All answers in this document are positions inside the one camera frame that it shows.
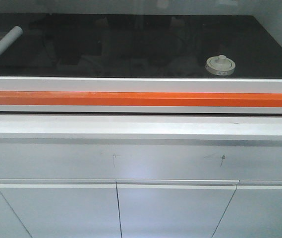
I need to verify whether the white middle cabinet door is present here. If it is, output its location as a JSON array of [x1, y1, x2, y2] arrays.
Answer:
[[118, 184, 235, 238]]

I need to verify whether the white left cabinet door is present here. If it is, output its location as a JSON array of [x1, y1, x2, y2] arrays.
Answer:
[[0, 183, 121, 238]]

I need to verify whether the white cabinet door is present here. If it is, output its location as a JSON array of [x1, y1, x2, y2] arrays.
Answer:
[[0, 183, 121, 238], [118, 184, 235, 238], [213, 180, 282, 238]]

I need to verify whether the glass jar with white lid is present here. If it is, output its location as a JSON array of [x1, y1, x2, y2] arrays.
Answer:
[[205, 55, 235, 76]]

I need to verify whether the white right cabinet door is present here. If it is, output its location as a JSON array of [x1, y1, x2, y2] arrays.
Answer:
[[213, 180, 282, 238]]

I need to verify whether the rolled white paper sheet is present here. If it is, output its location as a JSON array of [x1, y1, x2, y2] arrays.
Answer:
[[0, 26, 23, 56]]

